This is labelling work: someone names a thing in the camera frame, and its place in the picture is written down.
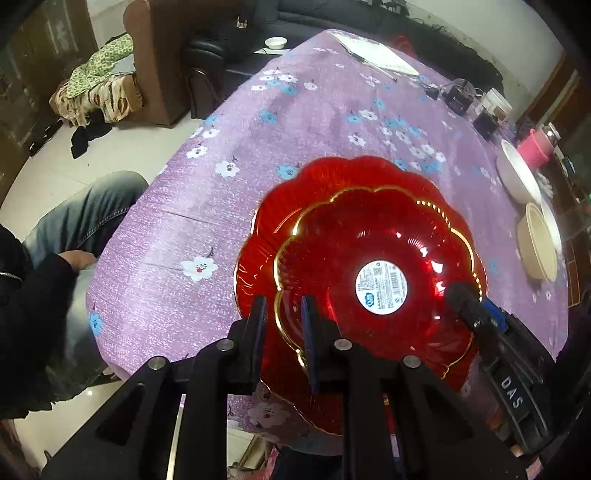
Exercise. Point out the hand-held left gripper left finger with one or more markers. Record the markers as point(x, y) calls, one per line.
point(258, 323)

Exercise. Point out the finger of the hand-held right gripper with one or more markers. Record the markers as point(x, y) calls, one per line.
point(468, 307)

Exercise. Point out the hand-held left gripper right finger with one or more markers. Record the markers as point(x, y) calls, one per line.
point(308, 341)

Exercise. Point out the beige bowl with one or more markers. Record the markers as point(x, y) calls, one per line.
point(535, 244)

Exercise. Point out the large red gold-rimmed plate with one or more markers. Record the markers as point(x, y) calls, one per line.
point(277, 207)

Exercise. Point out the white dish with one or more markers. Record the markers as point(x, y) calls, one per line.
point(552, 221)

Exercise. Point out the small red gold-rimmed plate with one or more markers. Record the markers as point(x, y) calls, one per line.
point(369, 230)

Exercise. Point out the large white bowl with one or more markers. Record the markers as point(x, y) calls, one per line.
point(517, 170)

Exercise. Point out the pink container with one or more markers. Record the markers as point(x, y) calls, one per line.
point(535, 147)

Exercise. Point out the dark glass jar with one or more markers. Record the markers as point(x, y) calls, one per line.
point(485, 123)

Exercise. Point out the white plastic jar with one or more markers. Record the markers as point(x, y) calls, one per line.
point(497, 101)

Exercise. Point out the purple floral tablecloth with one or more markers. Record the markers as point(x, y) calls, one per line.
point(323, 120)

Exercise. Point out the small black adapter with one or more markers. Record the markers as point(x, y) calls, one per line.
point(432, 92)

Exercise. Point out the dark clothes pile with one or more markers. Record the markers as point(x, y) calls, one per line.
point(87, 134)

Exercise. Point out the black pen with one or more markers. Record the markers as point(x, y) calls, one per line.
point(376, 67)

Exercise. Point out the beige printed blanket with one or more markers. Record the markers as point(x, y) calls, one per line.
point(111, 99)

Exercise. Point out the white paper notebook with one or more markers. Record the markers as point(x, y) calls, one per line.
point(376, 53)

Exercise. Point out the red plastic bag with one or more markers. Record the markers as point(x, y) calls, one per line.
point(404, 42)

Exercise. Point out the black leather sofa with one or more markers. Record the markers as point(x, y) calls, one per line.
point(207, 50)

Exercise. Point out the brown armchair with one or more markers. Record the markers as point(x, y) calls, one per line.
point(161, 60)

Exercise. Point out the small white bowl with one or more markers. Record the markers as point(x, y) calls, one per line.
point(276, 42)

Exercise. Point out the green patterned cloth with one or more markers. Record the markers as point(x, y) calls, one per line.
point(99, 62)

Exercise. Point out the dark wooden glass-door cabinet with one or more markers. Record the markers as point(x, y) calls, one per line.
point(41, 69)

